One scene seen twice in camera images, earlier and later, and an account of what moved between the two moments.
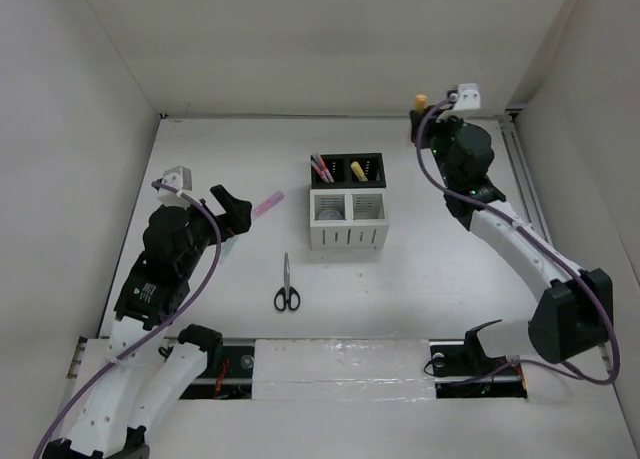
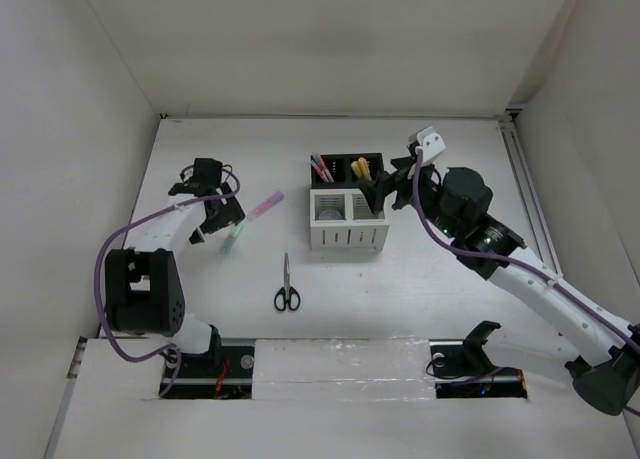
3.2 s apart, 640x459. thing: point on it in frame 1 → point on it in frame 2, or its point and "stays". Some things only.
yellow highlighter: (358, 171) stays
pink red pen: (319, 171) stays
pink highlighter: (277, 196) stays
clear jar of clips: (330, 215) stays
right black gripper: (432, 124) → (376, 189)
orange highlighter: (421, 102) → (363, 166)
